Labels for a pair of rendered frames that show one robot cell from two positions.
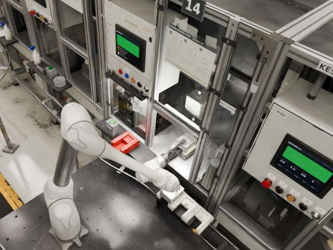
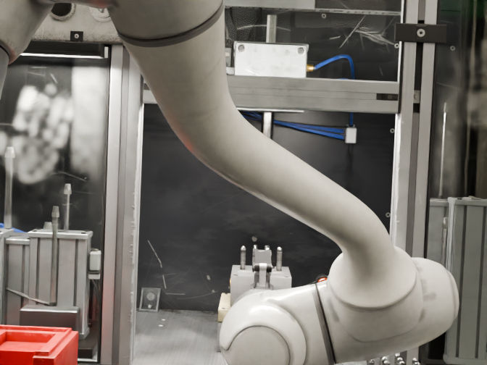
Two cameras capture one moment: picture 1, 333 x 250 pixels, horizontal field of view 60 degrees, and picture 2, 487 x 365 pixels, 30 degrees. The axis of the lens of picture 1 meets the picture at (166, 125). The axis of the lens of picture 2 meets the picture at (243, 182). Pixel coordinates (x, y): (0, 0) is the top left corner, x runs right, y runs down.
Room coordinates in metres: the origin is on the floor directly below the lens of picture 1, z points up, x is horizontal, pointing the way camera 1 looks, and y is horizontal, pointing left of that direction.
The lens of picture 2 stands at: (0.25, 0.77, 1.25)
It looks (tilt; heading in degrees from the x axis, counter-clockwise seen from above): 3 degrees down; 322
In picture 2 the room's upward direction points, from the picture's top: 2 degrees clockwise
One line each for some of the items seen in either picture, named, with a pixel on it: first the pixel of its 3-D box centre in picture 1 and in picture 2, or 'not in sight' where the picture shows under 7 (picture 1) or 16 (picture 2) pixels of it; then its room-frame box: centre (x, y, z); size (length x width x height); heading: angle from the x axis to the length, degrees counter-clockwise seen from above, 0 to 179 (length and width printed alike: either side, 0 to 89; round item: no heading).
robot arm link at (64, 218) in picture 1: (64, 218); not in sight; (0.79, 0.52, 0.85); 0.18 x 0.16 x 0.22; 33
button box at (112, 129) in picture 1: (113, 127); not in sight; (1.47, 0.38, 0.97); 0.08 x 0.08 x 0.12; 52
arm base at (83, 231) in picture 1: (70, 232); not in sight; (0.77, 0.50, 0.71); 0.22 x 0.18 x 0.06; 52
